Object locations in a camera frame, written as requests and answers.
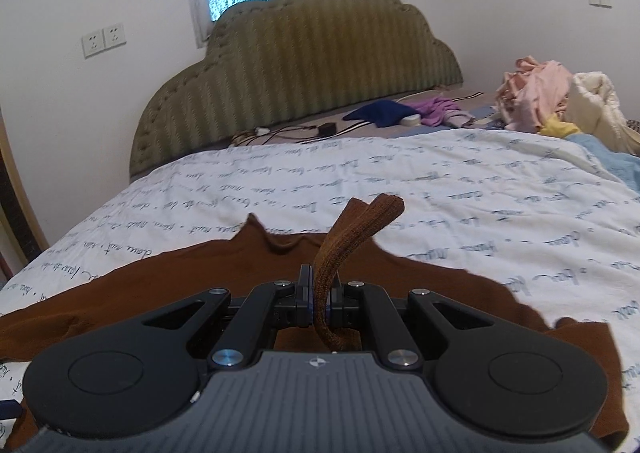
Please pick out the black charger with cables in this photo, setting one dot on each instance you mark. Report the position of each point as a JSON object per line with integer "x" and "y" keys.
{"x": 296, "y": 133}

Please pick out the olive green padded headboard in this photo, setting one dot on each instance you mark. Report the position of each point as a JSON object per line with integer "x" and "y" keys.
{"x": 271, "y": 61}

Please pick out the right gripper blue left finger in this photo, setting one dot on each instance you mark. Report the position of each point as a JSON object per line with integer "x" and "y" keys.
{"x": 254, "y": 322}

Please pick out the purple garment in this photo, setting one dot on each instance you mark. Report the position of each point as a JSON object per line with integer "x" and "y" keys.
{"x": 439, "y": 111}

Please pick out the white double wall socket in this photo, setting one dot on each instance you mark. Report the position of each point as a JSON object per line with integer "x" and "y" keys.
{"x": 103, "y": 39}

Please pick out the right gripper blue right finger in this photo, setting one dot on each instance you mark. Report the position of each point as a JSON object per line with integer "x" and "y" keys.
{"x": 362, "y": 317}

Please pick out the yellow garment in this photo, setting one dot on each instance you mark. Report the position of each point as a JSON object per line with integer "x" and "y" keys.
{"x": 554, "y": 127}

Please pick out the brown knit sweater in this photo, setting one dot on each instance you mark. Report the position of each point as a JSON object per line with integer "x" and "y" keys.
{"x": 255, "y": 256}

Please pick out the cream white jacket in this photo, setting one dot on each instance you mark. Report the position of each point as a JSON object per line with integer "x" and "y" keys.
{"x": 593, "y": 105}

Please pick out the pink clothes pile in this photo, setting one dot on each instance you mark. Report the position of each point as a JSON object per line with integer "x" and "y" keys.
{"x": 531, "y": 94}

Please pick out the white script-print quilt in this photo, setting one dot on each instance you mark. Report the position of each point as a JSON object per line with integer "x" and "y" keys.
{"x": 540, "y": 215}

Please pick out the dark blue cloth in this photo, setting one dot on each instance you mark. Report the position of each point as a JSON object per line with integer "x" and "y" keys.
{"x": 382, "y": 113}

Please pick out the light blue garment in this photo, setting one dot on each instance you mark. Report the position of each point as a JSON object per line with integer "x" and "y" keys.
{"x": 625, "y": 166}

